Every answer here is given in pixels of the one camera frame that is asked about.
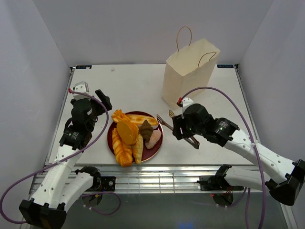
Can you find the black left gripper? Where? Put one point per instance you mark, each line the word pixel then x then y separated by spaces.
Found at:
pixel 100 107

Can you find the round orange bread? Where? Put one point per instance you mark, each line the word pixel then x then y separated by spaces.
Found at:
pixel 128 132

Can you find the long white baguette roll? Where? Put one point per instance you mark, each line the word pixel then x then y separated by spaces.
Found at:
pixel 139 120

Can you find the brown chocolate croissant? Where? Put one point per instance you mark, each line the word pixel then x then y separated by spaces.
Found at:
pixel 146 130

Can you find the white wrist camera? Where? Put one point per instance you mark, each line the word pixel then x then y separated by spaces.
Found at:
pixel 81 87
pixel 184 103

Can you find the pink sugared bun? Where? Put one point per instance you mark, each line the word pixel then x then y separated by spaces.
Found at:
pixel 155 137

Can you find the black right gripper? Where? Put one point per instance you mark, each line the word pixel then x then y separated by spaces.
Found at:
pixel 178 122

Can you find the dark red round plate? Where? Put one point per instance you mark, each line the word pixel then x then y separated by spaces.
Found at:
pixel 147 153

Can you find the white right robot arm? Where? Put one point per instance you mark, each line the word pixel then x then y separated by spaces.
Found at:
pixel 286 176

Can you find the aluminium table front rail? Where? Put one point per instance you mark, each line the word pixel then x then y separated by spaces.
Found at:
pixel 156 179

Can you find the beige paper bag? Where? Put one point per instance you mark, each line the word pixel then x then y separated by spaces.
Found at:
pixel 189 67

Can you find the small pale baguette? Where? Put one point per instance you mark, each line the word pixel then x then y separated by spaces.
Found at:
pixel 137 149

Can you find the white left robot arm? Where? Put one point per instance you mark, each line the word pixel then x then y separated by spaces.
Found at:
pixel 48 206

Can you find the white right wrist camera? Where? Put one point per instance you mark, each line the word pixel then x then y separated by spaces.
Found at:
pixel 184 103

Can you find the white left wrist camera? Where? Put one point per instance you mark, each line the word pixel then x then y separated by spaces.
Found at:
pixel 81 87

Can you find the twisted orange pastry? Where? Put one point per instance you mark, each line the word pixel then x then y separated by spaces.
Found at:
pixel 119 116

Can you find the braided orange danish pastry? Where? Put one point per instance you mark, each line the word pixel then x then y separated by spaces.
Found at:
pixel 122 151

